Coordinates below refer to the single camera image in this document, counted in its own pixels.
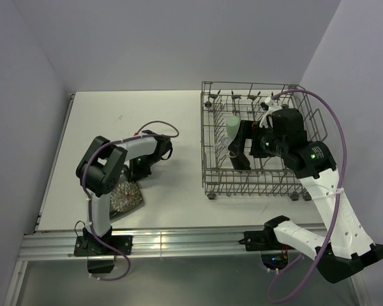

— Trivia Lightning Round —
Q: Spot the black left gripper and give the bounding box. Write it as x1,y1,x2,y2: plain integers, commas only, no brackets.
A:
127,154,161,182

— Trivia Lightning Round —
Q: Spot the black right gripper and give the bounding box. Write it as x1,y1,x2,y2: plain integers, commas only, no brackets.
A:
228,119,287,157

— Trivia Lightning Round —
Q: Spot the dark brown mug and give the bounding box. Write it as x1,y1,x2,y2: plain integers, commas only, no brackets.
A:
229,152,251,171

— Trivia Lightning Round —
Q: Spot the clear drinking glass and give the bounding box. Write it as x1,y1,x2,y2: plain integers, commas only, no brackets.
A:
213,136,232,159

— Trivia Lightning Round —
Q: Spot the light green cup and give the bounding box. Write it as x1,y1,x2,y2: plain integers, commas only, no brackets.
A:
226,116,241,140

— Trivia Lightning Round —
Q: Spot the black square floral plate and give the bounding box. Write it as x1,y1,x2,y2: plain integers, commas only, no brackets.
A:
109,165,144,222

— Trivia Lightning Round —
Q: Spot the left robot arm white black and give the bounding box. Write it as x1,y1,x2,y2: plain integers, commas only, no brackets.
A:
75,130,173,254

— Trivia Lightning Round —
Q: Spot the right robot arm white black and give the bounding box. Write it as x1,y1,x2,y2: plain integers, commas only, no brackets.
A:
226,108,383,284

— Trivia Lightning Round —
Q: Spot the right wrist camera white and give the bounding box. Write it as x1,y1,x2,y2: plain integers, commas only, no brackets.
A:
259,96,282,128

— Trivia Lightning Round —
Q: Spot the grey wire dish rack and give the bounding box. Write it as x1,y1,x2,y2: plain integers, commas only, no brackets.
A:
200,81,336,201

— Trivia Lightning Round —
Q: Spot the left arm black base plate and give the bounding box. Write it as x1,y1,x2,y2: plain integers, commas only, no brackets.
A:
73,235,133,274

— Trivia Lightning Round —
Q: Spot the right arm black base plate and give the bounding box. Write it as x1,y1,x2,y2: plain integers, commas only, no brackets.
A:
238,229,292,271

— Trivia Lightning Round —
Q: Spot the aluminium rail frame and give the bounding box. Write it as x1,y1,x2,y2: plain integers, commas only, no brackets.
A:
3,92,371,306

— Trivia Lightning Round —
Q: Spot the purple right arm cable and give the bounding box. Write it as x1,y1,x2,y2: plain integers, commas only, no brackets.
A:
267,89,345,303

